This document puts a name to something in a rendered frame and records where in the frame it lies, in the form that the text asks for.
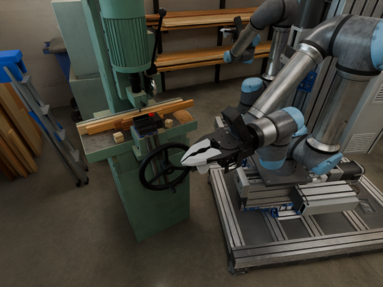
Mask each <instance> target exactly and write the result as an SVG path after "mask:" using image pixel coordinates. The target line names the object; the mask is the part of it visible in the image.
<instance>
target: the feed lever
mask: <svg viewBox="0 0 383 287"><path fill-rule="evenodd" d="M158 14H159V16H160V19H159V23H158V29H157V35H156V41H155V44H154V50H153V56H152V62H151V67H150V68H149V69H147V70H146V73H147V74H148V75H155V74H157V67H156V65H155V64H154V59H155V55H156V50H157V45H158V39H159V36H160V30H161V25H162V20H163V17H164V16H165V15H166V9H165V8H164V7H160V8H159V10H158Z"/></svg>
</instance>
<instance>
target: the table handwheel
mask: <svg viewBox="0 0 383 287"><path fill-rule="evenodd" d="M171 148H179V149H182V150H184V151H186V152H187V151H188V150H189V149H190V147H188V145H185V144H184V143H180V142H169V143H165V144H163V145H160V146H158V147H156V148H155V149H153V150H152V151H151V152H150V153H149V154H148V155H147V156H146V157H145V158H144V160H143V161H142V163H141V165H140V168H139V171H138V177H139V180H140V182H141V184H142V185H143V186H144V187H145V188H147V189H148V190H152V191H162V190H167V189H169V184H172V185H173V186H175V185H177V184H179V183H180V182H181V181H182V180H183V179H184V178H185V177H186V176H187V175H188V174H189V172H190V170H191V169H192V166H187V167H177V166H174V165H173V164H172V163H171V161H169V158H168V149H171ZM162 151H164V153H165V156H164V155H163V158H161V159H159V158H158V154H159V153H160V152H162ZM155 156H156V158H157V159H158V161H159V162H160V164H161V166H160V168H161V171H160V172H159V173H158V174H157V175H156V176H155V177H154V178H153V179H151V180H150V181H149V182H147V181H146V179H145V169H146V167H147V165H148V163H149V162H150V161H151V160H152V159H153V158H154V157H155ZM174 170H184V172H183V173H182V174H181V175H180V176H179V177H178V178H176V179H175V180H173V181H171V182H169V183H167V184H163V185H153V184H152V183H153V182H154V181H155V180H156V179H157V178H159V177H160V176H161V175H162V174H163V173H164V174H165V175H169V174H171V173H172V172H173V171H174Z"/></svg>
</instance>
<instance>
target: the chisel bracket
mask: <svg viewBox="0 0 383 287"><path fill-rule="evenodd" d="M126 91H127V96H128V100H129V101H130V102H131V103H132V105H133V106H134V107H135V109H138V108H142V107H143V105H142V103H140V101H142V102H143V103H146V106H148V101H147V95H146V93H145V92H144V91H143V90H142V91H141V92H139V93H133V92H132V90H131V86H130V87H126Z"/></svg>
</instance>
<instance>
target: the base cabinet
mask: <svg viewBox="0 0 383 287"><path fill-rule="evenodd" d="M185 153H186V151H182V152H180V153H177V154H174V155H171V156H169V157H168V158H169V161H171V163H172V164H173V165H174V166H177V167H187V166H183V165H182V164H181V159H182V157H183V156H184V155H185ZM107 159H108V163H109V166H110V168H111V172H112V175H113V178H114V181H115V184H116V187H117V190H118V192H119V195H120V198H121V201H122V203H123V206H124V208H125V211H126V213H127V216H128V219H129V222H130V224H131V227H132V229H133V232H134V235H135V237H136V240H137V242H140V241H142V240H144V239H146V238H148V237H150V236H152V235H154V234H156V233H158V232H160V231H162V230H164V229H166V228H168V227H170V226H172V225H174V224H176V223H178V222H180V221H182V220H184V219H186V218H188V217H190V172H189V174H188V175H187V176H186V177H185V178H184V179H185V180H186V182H185V183H181V184H180V185H179V186H177V187H174V188H175V189H176V190H177V191H176V193H175V194H173V193H172V192H171V190H170V189H167V190H162V191H152V190H148V189H147V188H145V187H144V186H143V185H142V184H141V182H140V180H139V177H138V171H139V168H140V167H138V168H135V169H133V170H129V171H127V172H124V173H121V174H119V175H117V173H116V170H115V168H114V167H113V163H112V161H111V158H110V157H109V158H107ZM156 165H157V170H158V173H159V172H160V171H161V168H160V166H161V165H160V162H159V161H156ZM183 172H184V170H174V171H173V172H172V173H171V174H169V175H168V178H169V182H171V181H173V180H175V179H176V178H178V177H179V176H180V175H181V174H182V173H183ZM153 178H154V173H153V169H152V165H151V163H149V164H148V165H147V167H146V169H145V179H146V181H147V182H149V181H150V180H151V179H153ZM160 182H161V185H164V184H165V180H164V176H163V174H162V175H161V176H160Z"/></svg>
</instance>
